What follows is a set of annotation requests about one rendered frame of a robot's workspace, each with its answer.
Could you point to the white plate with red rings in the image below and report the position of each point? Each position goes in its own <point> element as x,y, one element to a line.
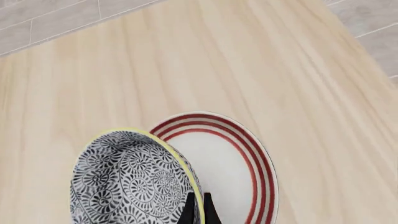
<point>227,168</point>

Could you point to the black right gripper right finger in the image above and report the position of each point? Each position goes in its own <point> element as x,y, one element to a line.
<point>210,213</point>

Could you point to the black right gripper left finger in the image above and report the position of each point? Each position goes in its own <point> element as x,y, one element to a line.
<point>186,212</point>

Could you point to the black patterned bowl yellow rim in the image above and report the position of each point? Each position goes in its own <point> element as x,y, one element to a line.
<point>130,177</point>

